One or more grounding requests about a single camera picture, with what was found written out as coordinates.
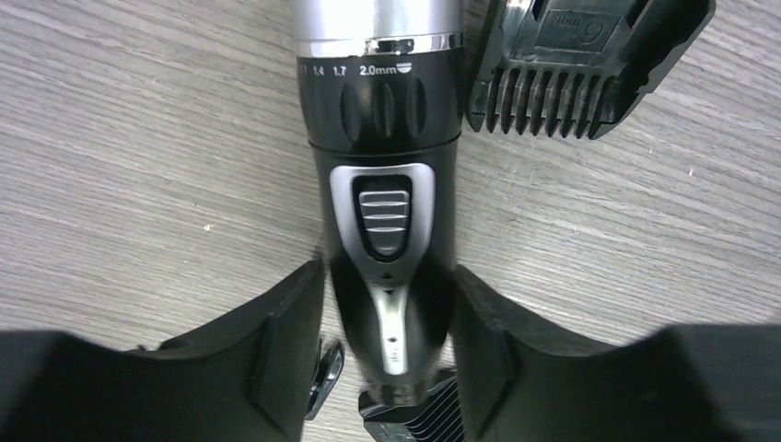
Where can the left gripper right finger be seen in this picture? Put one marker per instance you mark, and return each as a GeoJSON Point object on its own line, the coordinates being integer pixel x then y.
{"type": "Point", "coordinates": [522, 377]}

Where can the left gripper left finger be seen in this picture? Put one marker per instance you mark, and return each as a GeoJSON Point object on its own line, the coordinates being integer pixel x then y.
{"type": "Point", "coordinates": [244, 376]}

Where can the black silver hair clipper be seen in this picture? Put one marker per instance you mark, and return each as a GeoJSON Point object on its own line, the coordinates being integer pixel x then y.
{"type": "Point", "coordinates": [381, 92]}

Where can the black 18650 battery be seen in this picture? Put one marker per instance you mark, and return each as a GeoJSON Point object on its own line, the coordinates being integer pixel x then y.
{"type": "Point", "coordinates": [329, 366]}

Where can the black comb guard near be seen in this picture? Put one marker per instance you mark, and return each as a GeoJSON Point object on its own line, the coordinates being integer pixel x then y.
{"type": "Point", "coordinates": [439, 419]}

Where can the black comb guard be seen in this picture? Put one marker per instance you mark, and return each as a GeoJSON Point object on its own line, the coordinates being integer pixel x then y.
{"type": "Point", "coordinates": [439, 419]}
{"type": "Point", "coordinates": [575, 68]}

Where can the black comb guard upper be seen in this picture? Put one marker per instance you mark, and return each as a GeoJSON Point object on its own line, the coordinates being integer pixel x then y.
{"type": "Point", "coordinates": [575, 68]}

